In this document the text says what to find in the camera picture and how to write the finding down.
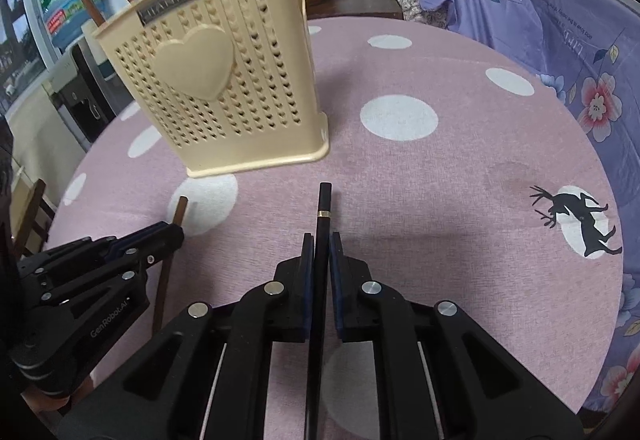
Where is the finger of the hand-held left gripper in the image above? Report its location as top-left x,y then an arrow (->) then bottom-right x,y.
20,221 -> 183,281
10,234 -> 184,388

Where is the black chopstick gold band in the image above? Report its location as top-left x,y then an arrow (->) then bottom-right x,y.
304,182 -> 333,440

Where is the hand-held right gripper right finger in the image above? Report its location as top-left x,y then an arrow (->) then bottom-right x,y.
327,231 -> 585,440

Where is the beige perforated utensil holder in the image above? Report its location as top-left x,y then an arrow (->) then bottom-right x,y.
94,0 -> 331,179

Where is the wooden chair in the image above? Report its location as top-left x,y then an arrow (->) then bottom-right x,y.
10,177 -> 57,261

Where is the grey water dispenser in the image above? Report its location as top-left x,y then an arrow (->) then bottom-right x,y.
50,22 -> 132,145

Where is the dark wooden cabinet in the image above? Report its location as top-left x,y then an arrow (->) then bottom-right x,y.
306,0 -> 405,20

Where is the purple floral cloth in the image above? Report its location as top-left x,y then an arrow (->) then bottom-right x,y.
420,0 -> 640,413

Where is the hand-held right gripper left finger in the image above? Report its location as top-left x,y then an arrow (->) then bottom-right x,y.
59,232 -> 316,440

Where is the glass door with frame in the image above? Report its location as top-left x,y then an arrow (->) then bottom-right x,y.
0,0 -> 51,113

